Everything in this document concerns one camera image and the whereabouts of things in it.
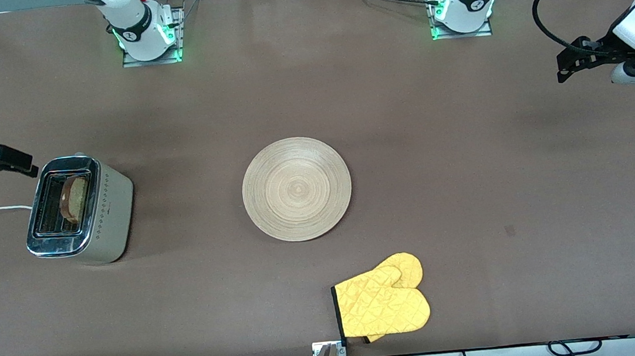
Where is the bread slice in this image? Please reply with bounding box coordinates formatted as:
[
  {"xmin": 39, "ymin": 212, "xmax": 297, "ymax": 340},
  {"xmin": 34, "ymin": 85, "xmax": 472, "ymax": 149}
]
[{"xmin": 56, "ymin": 174, "xmax": 94, "ymax": 225}]

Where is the round wooden plate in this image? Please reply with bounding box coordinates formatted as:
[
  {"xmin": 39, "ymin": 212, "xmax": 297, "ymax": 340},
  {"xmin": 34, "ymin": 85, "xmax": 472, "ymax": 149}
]
[{"xmin": 237, "ymin": 132, "xmax": 358, "ymax": 247}]

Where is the silver two-slot toaster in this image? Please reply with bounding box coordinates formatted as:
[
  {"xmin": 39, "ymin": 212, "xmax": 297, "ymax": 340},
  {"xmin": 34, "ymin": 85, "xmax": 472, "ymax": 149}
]
[{"xmin": 18, "ymin": 150, "xmax": 142, "ymax": 273}]

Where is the yellow quilted oven mitt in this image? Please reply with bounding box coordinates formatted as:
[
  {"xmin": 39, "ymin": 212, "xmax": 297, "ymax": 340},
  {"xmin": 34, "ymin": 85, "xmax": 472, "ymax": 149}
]
[
  {"xmin": 329, "ymin": 261, "xmax": 433, "ymax": 342},
  {"xmin": 356, "ymin": 251, "xmax": 431, "ymax": 345}
]

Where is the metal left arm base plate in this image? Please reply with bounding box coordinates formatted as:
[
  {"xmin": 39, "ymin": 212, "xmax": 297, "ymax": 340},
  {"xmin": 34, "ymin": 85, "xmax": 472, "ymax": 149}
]
[{"xmin": 427, "ymin": 0, "xmax": 495, "ymax": 42}]

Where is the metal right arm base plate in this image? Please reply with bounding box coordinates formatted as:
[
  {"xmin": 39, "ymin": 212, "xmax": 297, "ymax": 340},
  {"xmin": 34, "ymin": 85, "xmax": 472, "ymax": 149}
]
[{"xmin": 117, "ymin": 4, "xmax": 189, "ymax": 69}]

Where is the black looped floor cable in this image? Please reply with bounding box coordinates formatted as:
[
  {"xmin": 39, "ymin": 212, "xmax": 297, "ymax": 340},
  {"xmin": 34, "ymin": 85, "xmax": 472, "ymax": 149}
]
[{"xmin": 548, "ymin": 337, "xmax": 603, "ymax": 356}]

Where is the metal table edge bracket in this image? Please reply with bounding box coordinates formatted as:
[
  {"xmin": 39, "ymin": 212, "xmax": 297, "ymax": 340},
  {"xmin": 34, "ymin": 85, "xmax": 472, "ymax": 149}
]
[{"xmin": 311, "ymin": 339, "xmax": 347, "ymax": 356}]

